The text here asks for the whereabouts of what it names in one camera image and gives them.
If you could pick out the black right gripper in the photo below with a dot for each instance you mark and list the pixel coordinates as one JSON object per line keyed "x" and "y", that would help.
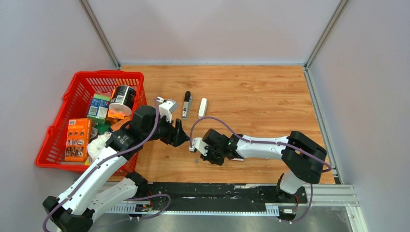
{"x": 208, "y": 158}

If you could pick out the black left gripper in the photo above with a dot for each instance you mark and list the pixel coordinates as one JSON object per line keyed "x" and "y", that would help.
{"x": 176, "y": 136}

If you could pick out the black stapler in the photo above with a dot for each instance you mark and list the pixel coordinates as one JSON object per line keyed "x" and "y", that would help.
{"x": 186, "y": 105}

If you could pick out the white stapler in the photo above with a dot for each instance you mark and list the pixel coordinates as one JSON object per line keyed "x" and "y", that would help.
{"x": 202, "y": 108}

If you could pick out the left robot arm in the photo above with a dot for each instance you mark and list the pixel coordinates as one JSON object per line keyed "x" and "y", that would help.
{"x": 78, "y": 207}

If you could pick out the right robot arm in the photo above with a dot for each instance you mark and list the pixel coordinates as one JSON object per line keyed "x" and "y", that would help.
{"x": 304, "y": 157}

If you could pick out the orange tube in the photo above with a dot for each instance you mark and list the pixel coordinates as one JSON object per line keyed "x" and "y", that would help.
{"x": 123, "y": 123}

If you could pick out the black white cylindrical can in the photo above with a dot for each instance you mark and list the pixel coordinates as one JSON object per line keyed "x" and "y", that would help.
{"x": 129, "y": 94}

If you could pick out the orange snack packet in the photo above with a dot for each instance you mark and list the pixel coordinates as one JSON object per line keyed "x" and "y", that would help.
{"x": 115, "y": 115}

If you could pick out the green blue carton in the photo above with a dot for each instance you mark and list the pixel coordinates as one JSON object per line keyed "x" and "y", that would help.
{"x": 98, "y": 108}

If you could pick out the crumpled white plastic bag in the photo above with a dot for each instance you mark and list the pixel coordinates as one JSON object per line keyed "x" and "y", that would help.
{"x": 95, "y": 147}

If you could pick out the orange product box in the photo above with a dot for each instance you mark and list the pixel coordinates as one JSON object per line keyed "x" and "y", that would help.
{"x": 78, "y": 137}

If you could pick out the red plastic basket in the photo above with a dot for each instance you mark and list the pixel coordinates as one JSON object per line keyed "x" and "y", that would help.
{"x": 75, "y": 104}

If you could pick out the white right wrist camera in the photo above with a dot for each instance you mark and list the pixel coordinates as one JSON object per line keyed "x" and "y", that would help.
{"x": 198, "y": 145}

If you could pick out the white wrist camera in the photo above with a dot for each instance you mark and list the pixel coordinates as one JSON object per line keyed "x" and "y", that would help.
{"x": 198, "y": 145}
{"x": 166, "y": 108}

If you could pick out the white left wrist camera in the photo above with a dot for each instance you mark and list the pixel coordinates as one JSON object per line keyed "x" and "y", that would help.
{"x": 166, "y": 108}

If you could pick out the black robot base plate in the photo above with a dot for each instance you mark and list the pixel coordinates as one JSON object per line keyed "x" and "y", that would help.
{"x": 216, "y": 196}

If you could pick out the white slotted cable duct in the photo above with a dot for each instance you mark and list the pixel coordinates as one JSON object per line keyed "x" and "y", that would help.
{"x": 131, "y": 208}

